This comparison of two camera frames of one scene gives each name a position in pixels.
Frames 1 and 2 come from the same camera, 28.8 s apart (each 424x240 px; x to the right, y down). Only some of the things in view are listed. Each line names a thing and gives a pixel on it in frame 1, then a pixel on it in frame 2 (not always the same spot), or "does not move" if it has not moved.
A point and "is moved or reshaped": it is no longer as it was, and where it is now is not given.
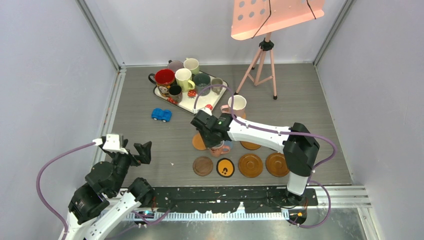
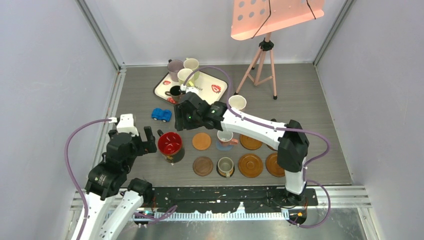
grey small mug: (217, 81) → (225, 165)
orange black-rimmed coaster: (225, 167) does not move
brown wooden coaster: (249, 145) does not move
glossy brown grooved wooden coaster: (276, 164) does not move
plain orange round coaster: (198, 143) does not move
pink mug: (239, 103) does not move
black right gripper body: (209, 141) → (189, 122)
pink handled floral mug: (220, 149) is moved or reshaped
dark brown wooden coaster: (202, 166) does not move
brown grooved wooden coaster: (250, 165) does not move
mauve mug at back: (175, 65) does not move
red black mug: (163, 79) → (170, 145)
